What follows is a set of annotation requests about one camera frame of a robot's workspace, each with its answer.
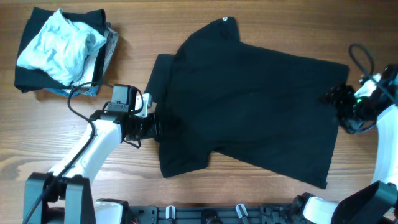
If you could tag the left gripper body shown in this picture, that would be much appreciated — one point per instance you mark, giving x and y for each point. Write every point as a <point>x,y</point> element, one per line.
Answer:
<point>144,127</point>

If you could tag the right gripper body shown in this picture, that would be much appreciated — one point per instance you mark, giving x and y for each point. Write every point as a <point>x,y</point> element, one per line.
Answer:
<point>351,110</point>

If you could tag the black t-shirt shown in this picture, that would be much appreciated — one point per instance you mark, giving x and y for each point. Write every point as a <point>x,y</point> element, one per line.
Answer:
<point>259,106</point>

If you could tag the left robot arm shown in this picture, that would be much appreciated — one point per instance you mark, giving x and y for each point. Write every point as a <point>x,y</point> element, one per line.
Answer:
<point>63,194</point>

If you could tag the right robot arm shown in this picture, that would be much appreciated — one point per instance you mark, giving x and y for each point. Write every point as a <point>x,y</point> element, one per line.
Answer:
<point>370,204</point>

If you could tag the blue denim folded garment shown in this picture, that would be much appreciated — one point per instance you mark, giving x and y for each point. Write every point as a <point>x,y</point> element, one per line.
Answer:
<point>91,91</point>

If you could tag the white dotted folded garment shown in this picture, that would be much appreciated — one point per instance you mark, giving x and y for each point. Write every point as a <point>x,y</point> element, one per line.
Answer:
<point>87,74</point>

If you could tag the grey folded garment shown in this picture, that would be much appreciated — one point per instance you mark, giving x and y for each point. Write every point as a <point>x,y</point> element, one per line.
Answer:
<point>111,43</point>

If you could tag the black folded garment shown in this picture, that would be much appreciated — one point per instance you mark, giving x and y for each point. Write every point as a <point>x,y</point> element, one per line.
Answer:
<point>31,80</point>

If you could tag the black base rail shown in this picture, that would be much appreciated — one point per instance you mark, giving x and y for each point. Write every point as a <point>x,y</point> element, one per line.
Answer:
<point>263,214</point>

